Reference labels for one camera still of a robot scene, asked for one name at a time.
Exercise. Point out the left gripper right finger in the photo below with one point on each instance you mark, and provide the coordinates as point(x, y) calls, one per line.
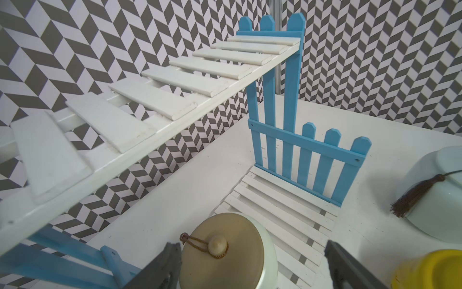
point(346, 272)

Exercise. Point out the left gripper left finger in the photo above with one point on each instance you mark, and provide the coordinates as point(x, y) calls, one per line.
point(162, 272)

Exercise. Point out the cream canister with olive lid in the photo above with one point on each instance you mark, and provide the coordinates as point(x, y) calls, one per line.
point(228, 251)

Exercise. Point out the blue white two-tier shelf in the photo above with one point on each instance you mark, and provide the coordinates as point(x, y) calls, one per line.
point(74, 172)

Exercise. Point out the white pale blue tea canister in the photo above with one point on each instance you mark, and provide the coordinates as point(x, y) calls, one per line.
point(430, 195)

